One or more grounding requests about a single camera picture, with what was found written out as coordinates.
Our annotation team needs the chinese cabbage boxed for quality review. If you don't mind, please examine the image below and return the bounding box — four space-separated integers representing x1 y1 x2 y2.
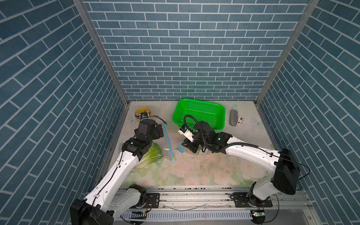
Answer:
137 142 164 169

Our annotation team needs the clear zipper bag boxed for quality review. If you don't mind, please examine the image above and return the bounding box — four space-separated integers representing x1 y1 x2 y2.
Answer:
121 119 168 169
176 141 227 171

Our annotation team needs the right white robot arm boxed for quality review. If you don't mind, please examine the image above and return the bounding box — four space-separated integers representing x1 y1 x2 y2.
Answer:
178 121 300 207

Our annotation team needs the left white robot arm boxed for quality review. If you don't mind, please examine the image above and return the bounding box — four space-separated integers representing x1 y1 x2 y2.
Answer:
69 119 164 225

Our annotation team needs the yellow cup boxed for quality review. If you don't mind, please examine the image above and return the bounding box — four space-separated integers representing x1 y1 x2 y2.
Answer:
135 107 152 122

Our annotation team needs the green plastic basket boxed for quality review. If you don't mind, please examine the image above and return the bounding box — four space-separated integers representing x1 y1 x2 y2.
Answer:
172 99 226 130

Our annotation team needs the grey cylindrical object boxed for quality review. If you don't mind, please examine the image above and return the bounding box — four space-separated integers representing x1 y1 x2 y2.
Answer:
229 109 238 127

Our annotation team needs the small white clip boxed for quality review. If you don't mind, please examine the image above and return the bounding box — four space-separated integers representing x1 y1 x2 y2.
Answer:
238 117 244 124

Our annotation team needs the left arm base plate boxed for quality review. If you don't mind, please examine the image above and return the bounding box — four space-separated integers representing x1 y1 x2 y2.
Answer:
130 193 160 209

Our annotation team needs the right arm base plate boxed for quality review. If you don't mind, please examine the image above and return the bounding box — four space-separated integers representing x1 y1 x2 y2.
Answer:
229 192 273 208

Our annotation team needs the aluminium rail frame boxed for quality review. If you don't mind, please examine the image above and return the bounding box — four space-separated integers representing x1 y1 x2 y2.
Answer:
113 186 320 225

